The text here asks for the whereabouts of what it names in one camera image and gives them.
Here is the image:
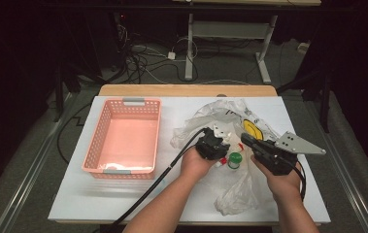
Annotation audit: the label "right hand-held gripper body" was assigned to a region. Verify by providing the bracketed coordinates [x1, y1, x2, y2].
[252, 130, 326, 176]

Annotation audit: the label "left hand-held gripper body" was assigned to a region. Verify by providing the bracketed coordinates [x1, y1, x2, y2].
[195, 124, 231, 161]

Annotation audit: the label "green lidded small jar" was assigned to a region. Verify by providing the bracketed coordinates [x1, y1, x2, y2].
[227, 151, 244, 170]

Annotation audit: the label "clear packet with red parts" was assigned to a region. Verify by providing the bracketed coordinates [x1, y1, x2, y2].
[215, 142, 246, 169]

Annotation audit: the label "clear smiley print plastic bag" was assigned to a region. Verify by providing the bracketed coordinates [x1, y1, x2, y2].
[170, 98, 289, 216]

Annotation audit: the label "pink perforated plastic basket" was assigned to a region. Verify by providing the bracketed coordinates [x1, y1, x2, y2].
[82, 97, 162, 180]

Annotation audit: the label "person's left hand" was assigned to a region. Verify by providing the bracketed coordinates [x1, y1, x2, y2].
[180, 146, 219, 186]

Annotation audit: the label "person's right hand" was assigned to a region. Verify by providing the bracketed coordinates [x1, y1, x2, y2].
[251, 154, 304, 204]

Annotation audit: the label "black stand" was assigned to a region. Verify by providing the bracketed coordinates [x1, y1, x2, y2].
[277, 64, 333, 134]
[53, 61, 83, 123]

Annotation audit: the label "right hand-held gripper black cable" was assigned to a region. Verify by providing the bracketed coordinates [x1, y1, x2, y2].
[296, 163, 307, 202]

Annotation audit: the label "aluminium frame rail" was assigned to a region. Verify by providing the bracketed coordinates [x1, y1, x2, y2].
[296, 96, 368, 233]
[0, 91, 76, 233]

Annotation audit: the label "tangle of floor cables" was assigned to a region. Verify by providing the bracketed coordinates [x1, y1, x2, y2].
[117, 23, 202, 85]

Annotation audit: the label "thin black floor cable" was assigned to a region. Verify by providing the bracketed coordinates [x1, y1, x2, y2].
[56, 103, 92, 164]

